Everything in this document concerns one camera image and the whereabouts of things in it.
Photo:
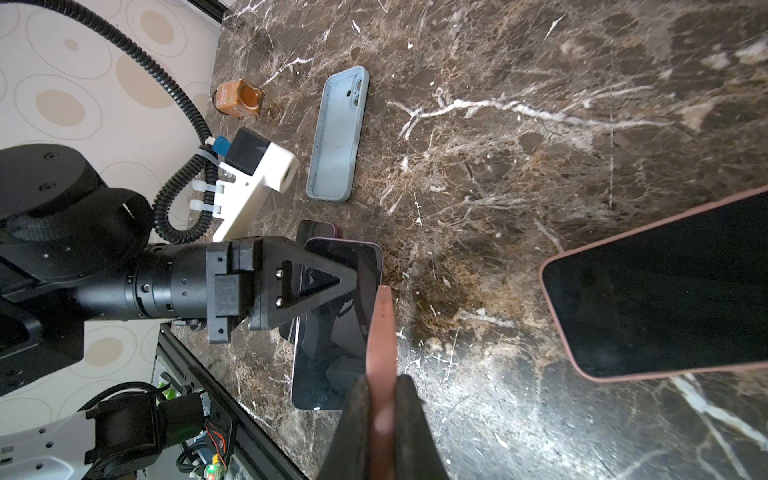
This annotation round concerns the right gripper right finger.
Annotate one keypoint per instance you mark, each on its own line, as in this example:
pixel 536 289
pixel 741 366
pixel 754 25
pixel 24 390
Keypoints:
pixel 416 455

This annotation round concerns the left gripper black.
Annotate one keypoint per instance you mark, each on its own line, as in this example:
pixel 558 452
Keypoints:
pixel 275 276

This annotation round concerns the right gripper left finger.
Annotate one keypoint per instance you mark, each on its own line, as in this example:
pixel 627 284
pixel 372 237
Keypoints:
pixel 348 455

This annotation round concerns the pink cased smartphone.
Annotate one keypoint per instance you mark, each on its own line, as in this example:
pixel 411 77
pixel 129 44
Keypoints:
pixel 381 371

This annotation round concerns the light blue phone case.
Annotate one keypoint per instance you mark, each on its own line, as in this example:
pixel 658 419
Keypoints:
pixel 337 137

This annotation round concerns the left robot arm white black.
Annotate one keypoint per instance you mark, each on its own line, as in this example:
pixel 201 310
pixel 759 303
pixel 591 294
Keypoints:
pixel 75 250

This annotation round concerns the black smartphone rose edge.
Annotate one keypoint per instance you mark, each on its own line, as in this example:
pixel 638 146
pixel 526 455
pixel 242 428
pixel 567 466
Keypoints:
pixel 686 294

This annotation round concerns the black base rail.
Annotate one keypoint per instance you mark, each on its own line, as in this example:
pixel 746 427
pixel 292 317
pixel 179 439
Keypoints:
pixel 249 452

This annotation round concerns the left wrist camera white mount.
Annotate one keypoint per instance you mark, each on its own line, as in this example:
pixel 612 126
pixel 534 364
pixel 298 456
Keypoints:
pixel 257 166

